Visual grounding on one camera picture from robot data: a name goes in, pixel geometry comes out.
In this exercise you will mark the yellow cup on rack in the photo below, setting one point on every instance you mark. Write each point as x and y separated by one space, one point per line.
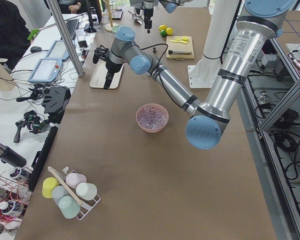
47 187

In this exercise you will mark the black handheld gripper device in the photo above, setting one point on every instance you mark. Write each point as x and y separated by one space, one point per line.
32 121

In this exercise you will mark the upper blue teach pendant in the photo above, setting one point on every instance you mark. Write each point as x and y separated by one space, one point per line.
58 50

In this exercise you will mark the blue teach pendant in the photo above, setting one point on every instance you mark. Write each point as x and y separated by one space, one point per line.
46 70
58 50

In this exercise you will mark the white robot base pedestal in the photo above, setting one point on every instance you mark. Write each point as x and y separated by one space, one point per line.
224 16

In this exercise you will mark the black thermos bottle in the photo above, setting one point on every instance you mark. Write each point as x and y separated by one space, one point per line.
9 156

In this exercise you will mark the pink cup on rack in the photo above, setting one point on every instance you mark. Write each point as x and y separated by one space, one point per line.
74 179

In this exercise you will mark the lower whole yellow lemon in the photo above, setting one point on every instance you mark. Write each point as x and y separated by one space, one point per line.
162 27

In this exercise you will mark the aluminium frame post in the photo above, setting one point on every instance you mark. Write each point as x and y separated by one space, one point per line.
63 30

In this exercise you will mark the clear ice cube pile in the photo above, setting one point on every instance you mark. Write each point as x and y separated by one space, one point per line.
152 118

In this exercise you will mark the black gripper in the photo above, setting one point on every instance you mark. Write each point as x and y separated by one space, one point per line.
111 67
147 13

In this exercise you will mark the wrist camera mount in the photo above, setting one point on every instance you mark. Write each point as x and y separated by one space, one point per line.
100 53

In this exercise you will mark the white cup on rack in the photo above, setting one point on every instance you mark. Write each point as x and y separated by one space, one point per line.
86 191

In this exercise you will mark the black bracket plate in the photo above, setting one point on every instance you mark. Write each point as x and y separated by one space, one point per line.
55 101

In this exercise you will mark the seated person in black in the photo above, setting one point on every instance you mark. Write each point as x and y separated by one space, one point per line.
13 34

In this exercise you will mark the steel muddler black tip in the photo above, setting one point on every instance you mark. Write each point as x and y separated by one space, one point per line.
175 52

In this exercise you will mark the green lime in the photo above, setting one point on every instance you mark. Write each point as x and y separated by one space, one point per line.
163 33

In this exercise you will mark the lower blue teach pendant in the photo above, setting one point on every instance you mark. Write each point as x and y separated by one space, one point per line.
46 70

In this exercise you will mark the mint cup on rack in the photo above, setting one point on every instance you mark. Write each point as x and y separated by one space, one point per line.
69 207

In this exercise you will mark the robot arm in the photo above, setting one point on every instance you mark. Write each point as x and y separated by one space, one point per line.
169 5
259 21

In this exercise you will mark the wooden glass rack stand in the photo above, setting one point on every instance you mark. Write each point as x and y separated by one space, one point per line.
108 26

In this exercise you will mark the wooden cutting board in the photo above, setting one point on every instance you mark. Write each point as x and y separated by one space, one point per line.
179 47

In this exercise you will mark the mint green bowl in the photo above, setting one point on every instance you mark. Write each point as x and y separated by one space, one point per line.
115 28

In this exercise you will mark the steel ice scoop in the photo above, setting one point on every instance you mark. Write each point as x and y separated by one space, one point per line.
137 19

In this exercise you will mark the upper lemon half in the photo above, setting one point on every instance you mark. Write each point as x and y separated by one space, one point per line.
185 38

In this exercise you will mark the black keyboard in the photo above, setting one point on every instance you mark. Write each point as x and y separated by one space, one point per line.
72 25

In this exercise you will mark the whole yellow lemon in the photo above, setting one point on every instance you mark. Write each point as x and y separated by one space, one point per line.
162 27
169 31

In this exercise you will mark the grey cup on rack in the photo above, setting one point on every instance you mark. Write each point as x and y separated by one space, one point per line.
59 192

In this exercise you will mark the cream rabbit tray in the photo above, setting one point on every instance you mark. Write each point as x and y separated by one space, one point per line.
98 78

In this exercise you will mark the yellow plastic knife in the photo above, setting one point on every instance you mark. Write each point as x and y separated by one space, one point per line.
178 41

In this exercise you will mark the white cup drying rack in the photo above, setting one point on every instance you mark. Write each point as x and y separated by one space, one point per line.
86 206

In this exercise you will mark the black flat bar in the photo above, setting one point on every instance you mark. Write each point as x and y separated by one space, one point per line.
40 159

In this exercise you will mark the pink bowl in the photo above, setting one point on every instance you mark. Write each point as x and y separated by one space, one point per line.
155 105

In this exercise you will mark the upper whole yellow lemon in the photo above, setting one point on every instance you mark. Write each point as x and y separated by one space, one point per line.
169 31

